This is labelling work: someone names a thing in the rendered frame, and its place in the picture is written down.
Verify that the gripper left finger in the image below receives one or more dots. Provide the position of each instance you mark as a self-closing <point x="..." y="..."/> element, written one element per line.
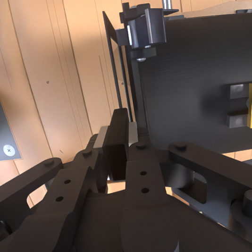
<point x="65" y="189"/>

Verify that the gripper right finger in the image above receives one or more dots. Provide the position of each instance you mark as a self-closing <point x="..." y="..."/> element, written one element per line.
<point x="143" y="183"/>

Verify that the dark colour frame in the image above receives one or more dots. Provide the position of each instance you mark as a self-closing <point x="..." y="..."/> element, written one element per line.
<point x="117" y="133"/>

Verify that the black spotlight body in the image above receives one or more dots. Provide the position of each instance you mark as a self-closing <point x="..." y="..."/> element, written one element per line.
<point x="187" y="88"/>

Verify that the dark clip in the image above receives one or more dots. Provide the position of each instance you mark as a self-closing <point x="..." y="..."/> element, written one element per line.
<point x="146" y="31"/>

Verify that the white screw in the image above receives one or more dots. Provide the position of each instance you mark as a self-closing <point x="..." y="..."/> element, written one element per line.
<point x="9" y="150"/>

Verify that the grey plate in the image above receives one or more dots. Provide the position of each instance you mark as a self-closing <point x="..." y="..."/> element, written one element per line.
<point x="5" y="130"/>

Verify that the silver metal pin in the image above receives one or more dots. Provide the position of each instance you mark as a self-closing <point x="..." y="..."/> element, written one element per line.
<point x="167" y="4"/>

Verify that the dark clamp bracket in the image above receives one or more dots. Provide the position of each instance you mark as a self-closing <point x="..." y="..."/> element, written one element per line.
<point x="236" y="104"/>

